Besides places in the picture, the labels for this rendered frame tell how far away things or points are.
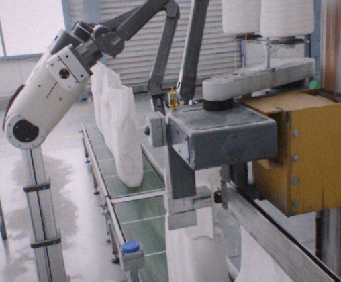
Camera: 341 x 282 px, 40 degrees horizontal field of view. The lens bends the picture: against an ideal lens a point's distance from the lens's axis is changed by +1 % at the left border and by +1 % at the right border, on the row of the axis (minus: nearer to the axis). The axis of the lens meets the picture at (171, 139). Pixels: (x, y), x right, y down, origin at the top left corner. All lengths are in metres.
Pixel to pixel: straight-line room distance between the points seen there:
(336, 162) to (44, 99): 1.05
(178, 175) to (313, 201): 0.40
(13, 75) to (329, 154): 7.86
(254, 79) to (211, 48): 7.93
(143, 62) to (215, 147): 7.87
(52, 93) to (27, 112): 0.14
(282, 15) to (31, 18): 7.71
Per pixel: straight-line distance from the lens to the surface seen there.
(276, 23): 1.30
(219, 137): 1.16
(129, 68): 8.96
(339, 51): 1.43
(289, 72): 1.55
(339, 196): 1.47
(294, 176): 1.37
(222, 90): 1.33
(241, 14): 1.52
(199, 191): 1.48
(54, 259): 2.18
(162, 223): 2.83
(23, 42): 8.84
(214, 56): 9.38
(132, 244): 1.65
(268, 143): 1.22
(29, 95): 1.84
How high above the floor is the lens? 1.65
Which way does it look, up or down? 16 degrees down
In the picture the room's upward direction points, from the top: 5 degrees counter-clockwise
